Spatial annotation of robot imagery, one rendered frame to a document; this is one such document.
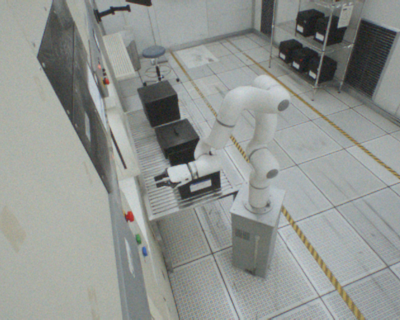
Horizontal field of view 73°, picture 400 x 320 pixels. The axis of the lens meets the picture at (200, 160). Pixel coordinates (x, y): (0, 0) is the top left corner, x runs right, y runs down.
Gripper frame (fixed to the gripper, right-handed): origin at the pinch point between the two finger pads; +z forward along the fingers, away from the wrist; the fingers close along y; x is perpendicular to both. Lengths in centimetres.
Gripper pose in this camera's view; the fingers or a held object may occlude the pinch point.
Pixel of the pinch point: (159, 181)
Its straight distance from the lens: 131.1
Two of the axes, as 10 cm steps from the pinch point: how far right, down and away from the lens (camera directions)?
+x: -1.0, -7.2, -6.9
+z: -9.4, 3.0, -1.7
